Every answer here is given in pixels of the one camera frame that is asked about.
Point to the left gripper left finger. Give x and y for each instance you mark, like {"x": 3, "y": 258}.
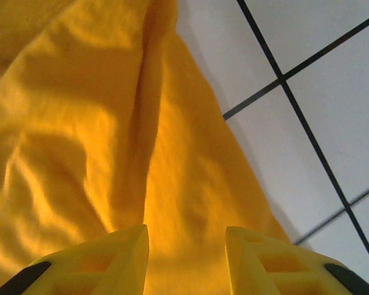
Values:
{"x": 104, "y": 264}

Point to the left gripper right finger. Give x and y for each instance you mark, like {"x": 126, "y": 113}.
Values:
{"x": 270, "y": 264}

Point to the yellow t-shirt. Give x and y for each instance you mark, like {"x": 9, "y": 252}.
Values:
{"x": 95, "y": 123}

